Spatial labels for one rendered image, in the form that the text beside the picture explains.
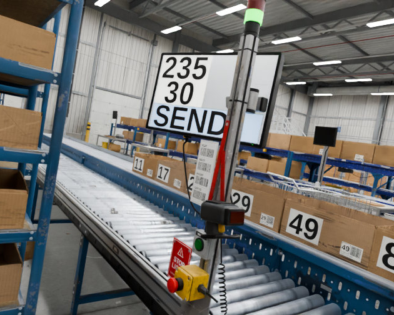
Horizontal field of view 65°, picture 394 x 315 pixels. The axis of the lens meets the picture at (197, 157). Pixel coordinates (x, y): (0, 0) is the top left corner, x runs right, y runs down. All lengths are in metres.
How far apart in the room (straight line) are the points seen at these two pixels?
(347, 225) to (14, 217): 1.11
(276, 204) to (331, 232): 0.29
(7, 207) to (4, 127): 0.20
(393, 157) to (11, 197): 5.77
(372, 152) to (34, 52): 5.83
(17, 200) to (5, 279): 0.21
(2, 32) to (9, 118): 0.20
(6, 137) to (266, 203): 1.12
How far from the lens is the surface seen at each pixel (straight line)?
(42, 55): 0.89
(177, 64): 1.21
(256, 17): 0.95
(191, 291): 0.92
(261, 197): 1.56
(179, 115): 1.14
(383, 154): 6.18
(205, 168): 0.94
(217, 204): 0.81
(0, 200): 0.90
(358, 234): 1.32
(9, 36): 0.89
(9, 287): 1.00
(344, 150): 6.48
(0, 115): 0.88
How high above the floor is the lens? 1.24
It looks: 3 degrees down
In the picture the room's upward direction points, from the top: 10 degrees clockwise
